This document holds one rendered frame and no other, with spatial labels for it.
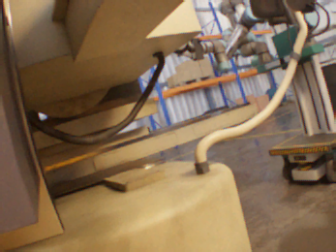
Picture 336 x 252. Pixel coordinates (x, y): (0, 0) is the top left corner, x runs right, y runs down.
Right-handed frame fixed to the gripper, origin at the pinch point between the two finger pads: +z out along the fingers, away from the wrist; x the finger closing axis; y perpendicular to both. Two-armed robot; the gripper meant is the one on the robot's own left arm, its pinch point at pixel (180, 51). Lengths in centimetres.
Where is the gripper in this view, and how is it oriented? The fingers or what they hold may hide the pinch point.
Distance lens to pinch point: 167.5
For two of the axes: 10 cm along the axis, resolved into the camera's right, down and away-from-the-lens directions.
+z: -8.5, 2.7, -4.4
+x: 2.0, 9.6, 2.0
